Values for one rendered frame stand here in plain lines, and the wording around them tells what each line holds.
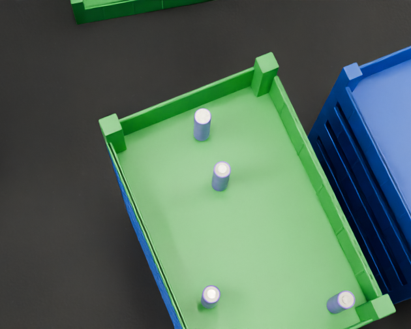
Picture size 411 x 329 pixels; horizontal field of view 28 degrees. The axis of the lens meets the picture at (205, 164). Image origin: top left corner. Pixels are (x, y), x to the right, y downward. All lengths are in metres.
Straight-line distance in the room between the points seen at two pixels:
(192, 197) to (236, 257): 0.08
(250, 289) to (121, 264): 0.45
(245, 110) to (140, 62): 0.48
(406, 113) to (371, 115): 0.05
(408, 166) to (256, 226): 0.29
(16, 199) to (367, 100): 0.58
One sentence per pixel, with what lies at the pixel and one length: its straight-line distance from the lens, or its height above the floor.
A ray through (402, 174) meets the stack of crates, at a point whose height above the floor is 0.24.
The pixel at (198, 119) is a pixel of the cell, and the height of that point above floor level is 0.47.
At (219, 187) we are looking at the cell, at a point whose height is 0.43.
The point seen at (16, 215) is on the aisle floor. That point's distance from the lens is 1.34.
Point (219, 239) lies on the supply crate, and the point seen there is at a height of 0.40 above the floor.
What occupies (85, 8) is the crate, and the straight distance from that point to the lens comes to 1.38.
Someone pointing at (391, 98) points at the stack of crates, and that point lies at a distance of 1.15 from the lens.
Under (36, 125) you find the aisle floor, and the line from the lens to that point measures 1.37.
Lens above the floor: 1.29
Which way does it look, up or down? 75 degrees down
